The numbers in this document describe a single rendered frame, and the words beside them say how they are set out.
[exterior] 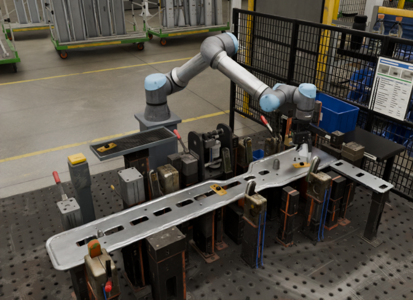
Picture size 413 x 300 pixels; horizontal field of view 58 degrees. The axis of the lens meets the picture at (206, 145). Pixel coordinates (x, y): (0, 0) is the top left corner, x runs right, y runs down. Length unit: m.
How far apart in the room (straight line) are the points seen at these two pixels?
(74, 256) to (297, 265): 0.94
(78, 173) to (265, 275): 0.90
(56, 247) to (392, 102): 1.71
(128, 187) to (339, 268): 0.97
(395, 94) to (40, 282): 1.88
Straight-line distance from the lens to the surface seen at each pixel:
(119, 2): 8.76
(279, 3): 4.22
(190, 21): 9.64
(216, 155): 1.82
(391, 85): 2.16
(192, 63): 1.99
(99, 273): 1.24
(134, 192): 1.57
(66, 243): 1.47
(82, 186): 1.69
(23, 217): 2.19
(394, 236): 2.07
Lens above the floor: 1.92
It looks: 27 degrees down
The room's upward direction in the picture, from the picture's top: straight up
